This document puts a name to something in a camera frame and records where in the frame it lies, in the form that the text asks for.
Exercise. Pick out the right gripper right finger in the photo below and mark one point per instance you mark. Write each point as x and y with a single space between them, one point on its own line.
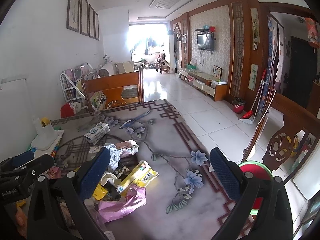
274 219

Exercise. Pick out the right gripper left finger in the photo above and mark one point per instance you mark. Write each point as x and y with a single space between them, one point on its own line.
45 217

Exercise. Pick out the blue white wrapper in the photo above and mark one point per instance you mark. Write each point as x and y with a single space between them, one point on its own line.
115 156

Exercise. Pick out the white blue milk carton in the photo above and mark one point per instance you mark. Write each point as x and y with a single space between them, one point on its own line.
97 132

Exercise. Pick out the pink plastic bag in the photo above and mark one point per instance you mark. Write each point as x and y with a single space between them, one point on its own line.
134 198

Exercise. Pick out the yellow bear box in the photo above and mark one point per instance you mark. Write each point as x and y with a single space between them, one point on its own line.
141 176

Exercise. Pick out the floral paper cup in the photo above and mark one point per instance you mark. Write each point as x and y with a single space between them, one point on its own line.
109 177

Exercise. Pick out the red green trash bin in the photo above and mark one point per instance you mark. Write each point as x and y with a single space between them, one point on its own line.
259 171

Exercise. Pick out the yellow tape roll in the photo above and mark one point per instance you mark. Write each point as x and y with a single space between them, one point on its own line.
45 121

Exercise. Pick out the wooden chair near bin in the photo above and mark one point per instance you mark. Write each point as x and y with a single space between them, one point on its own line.
280 146

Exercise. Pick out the red bag on floor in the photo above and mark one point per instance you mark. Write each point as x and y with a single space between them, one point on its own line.
66 111

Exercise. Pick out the floral printed tablecloth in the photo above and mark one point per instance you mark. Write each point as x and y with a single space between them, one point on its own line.
185 201

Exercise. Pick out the wooden chair far side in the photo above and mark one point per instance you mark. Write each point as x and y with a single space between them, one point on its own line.
112 87

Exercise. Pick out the white magazine rack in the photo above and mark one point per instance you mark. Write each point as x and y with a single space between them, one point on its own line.
71 83

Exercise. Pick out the red flower pot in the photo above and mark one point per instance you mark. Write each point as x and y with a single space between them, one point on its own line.
238 105

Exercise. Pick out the wooden tv cabinet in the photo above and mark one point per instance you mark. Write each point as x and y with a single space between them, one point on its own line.
204 83

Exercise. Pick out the colourful framed picture on cabinet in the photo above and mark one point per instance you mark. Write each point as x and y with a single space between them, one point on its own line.
217 72

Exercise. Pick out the square ceiling lamp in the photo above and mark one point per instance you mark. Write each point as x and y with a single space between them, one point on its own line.
163 4

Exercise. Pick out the framed wall picture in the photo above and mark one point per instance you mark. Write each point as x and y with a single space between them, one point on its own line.
72 22
91 22
96 25
84 17

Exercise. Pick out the wall mounted television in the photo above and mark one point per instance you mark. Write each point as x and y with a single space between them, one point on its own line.
206 41

